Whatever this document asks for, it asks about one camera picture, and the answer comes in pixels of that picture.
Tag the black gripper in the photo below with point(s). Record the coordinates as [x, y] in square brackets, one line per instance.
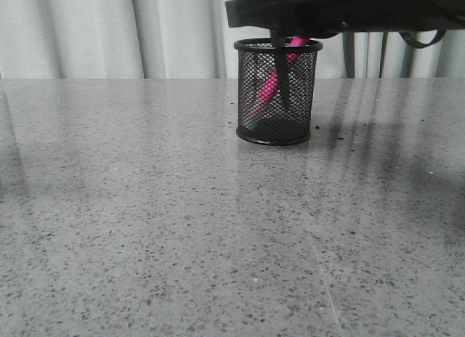
[326, 18]

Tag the grey orange scissors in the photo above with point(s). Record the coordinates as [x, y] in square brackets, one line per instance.
[282, 69]

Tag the pink pen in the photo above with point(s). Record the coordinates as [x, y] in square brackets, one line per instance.
[270, 88]

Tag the black mesh pen cup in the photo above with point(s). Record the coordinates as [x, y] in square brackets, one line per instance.
[276, 125]

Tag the grey curtain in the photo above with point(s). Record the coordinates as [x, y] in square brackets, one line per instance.
[184, 39]

